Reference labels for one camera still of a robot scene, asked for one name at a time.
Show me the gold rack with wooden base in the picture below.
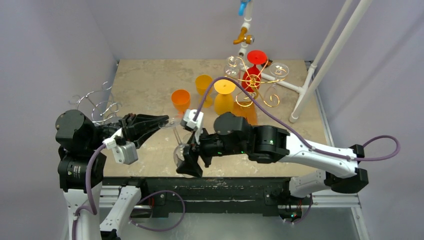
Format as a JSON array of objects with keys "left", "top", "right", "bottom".
[{"left": 233, "top": 61, "right": 281, "bottom": 125}]

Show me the yellow plastic goblet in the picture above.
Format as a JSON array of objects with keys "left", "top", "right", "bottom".
[
  {"left": 195, "top": 74, "right": 213, "bottom": 108},
  {"left": 213, "top": 79, "right": 236, "bottom": 115}
]

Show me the clear wine glass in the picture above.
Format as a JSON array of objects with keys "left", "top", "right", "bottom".
[{"left": 158, "top": 116, "right": 188, "bottom": 168}]

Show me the clear tall flute glass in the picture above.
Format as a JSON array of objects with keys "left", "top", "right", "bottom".
[{"left": 265, "top": 62, "right": 290, "bottom": 105}]

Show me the red plastic wine glass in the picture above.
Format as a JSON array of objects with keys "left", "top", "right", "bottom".
[{"left": 241, "top": 50, "right": 268, "bottom": 93}]

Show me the clear short glass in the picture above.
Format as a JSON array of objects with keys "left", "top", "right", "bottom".
[{"left": 224, "top": 56, "right": 241, "bottom": 79}]

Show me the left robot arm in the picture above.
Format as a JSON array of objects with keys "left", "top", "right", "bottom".
[{"left": 55, "top": 109, "right": 170, "bottom": 240}]

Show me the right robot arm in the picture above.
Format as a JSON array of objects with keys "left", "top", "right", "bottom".
[{"left": 173, "top": 109, "right": 369, "bottom": 204}]

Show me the chrome wine glass rack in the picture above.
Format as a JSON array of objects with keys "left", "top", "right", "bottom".
[{"left": 68, "top": 81, "right": 122, "bottom": 126}]

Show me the orange plastic goblet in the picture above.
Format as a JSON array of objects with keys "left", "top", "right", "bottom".
[{"left": 171, "top": 89, "right": 191, "bottom": 115}]

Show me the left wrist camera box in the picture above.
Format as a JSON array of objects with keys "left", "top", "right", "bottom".
[{"left": 102, "top": 136, "right": 139, "bottom": 165}]

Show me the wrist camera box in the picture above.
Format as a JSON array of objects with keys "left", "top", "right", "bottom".
[
  {"left": 102, "top": 136, "right": 139, "bottom": 165},
  {"left": 180, "top": 109, "right": 204, "bottom": 144}
]

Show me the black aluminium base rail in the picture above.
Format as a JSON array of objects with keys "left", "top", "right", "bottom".
[{"left": 99, "top": 177, "right": 360, "bottom": 220}]

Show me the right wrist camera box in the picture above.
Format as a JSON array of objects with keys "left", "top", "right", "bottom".
[{"left": 180, "top": 109, "right": 204, "bottom": 144}]

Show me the brass faucet with blue handle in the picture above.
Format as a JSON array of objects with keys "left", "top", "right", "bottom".
[{"left": 233, "top": 0, "right": 254, "bottom": 45}]

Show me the white pvc pipe frame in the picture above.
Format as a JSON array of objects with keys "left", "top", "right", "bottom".
[{"left": 237, "top": 0, "right": 372, "bottom": 123}]

